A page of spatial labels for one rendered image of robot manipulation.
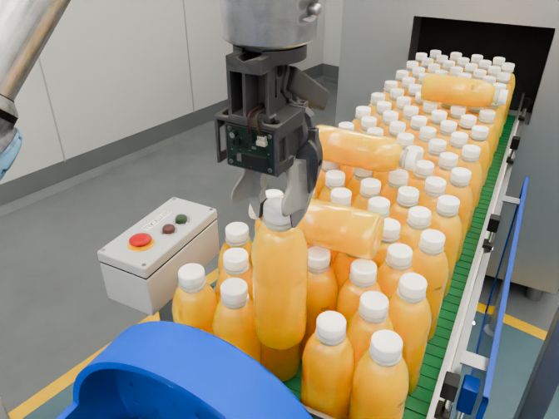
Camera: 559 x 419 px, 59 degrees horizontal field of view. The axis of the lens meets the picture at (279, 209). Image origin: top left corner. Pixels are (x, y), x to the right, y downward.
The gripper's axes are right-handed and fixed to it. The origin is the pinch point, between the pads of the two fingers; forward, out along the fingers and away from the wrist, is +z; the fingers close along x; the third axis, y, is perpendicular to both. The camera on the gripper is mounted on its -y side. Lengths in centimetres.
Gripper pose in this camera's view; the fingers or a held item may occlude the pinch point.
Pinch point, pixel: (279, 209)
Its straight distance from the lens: 59.0
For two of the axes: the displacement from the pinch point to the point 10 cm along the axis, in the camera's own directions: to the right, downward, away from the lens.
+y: -4.6, 4.7, -7.5
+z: 0.0, 8.5, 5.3
